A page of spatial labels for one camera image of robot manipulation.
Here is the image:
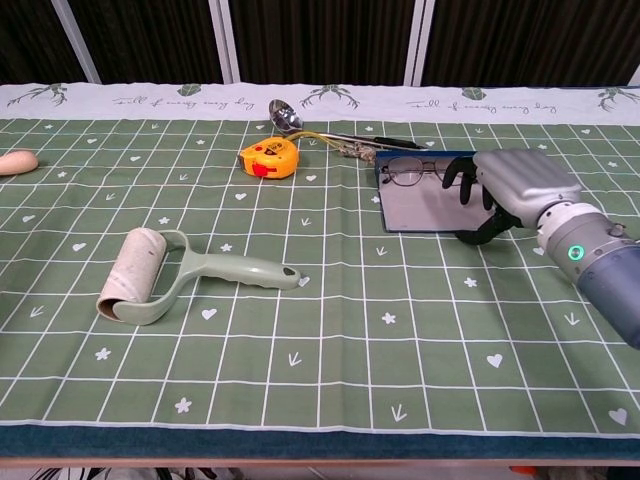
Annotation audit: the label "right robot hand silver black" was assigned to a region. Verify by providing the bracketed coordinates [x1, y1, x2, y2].
[441, 147, 585, 246]

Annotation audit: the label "dark blue glasses case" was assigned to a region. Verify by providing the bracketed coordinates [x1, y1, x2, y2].
[374, 149, 494, 234]

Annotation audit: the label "black-rimmed eyeglasses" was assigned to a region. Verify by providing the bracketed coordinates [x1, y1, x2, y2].
[380, 155, 459, 187]

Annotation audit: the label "green grid tablecloth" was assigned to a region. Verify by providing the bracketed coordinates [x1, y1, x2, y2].
[0, 81, 640, 461]

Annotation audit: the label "yellow tape measure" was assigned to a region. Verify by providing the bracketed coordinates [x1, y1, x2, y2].
[238, 138, 301, 180]

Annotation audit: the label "green lint roller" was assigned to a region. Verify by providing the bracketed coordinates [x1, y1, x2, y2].
[96, 227, 302, 327]

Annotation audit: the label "white aluminium partition post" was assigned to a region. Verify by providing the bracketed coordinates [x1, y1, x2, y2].
[49, 0, 103, 85]
[401, 0, 437, 87]
[208, 0, 242, 85]

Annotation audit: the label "steel ladle black handle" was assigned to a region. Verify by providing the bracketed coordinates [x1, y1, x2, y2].
[268, 98, 431, 154]

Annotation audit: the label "wooden stamp handle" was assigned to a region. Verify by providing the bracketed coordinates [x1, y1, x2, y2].
[0, 150, 40, 177]

